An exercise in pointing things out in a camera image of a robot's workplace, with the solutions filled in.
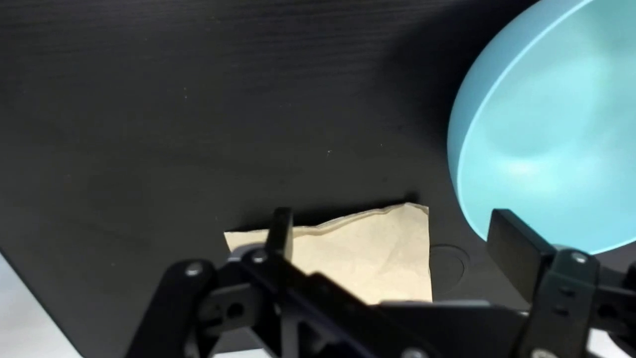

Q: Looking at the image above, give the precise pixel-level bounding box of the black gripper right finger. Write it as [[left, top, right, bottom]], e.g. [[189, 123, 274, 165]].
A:
[[487, 206, 636, 358]]

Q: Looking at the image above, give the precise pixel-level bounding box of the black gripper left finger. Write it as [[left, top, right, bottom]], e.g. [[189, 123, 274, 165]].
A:
[[123, 206, 374, 358]]

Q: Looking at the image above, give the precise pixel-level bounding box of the blue bowl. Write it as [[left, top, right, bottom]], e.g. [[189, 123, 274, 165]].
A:
[[445, 0, 636, 256]]

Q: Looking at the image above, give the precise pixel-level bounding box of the pale yellow cloth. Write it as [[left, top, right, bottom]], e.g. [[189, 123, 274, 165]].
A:
[[223, 200, 433, 306]]

